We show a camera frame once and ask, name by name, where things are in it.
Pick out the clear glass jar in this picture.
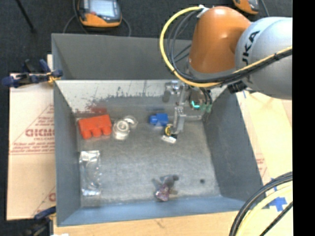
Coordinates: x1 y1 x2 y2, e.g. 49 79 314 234
112 115 139 141

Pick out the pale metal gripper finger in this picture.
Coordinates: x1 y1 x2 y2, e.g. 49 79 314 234
173 106 184 135
179 114 187 134

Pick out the grey purple toy animal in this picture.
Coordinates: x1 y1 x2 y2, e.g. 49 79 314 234
152 174 180 202

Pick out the orange ribbed block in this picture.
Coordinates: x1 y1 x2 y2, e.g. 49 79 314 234
78 114 113 140

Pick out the brown cardboard board red print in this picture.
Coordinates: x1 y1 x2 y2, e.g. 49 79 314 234
6 82 58 221

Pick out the grey metal bin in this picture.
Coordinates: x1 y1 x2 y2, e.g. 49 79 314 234
51 33 266 227

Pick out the blue toy block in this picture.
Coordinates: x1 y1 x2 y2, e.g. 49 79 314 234
148 113 169 128

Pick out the white black yellow small tool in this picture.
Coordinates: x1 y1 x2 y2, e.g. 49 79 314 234
161 123 178 144

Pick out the clear plastic packet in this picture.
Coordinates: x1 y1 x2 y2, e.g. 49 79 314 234
79 150 102 197

